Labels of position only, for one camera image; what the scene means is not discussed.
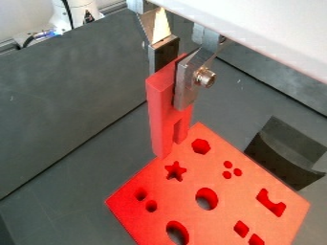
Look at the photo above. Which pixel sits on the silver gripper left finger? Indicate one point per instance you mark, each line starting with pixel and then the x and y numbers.
pixel 161 43

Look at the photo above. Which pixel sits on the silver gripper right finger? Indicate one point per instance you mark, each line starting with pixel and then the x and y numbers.
pixel 193 73

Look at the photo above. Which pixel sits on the red double-square peg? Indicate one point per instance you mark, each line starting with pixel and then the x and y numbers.
pixel 168 123

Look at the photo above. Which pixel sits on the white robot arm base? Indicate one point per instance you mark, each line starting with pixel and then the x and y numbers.
pixel 71 14

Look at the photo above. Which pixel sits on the black curved holder block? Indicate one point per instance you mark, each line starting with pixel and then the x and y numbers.
pixel 287 153

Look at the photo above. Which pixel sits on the red shape-sorting block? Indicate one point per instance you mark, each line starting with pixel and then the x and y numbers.
pixel 207 196

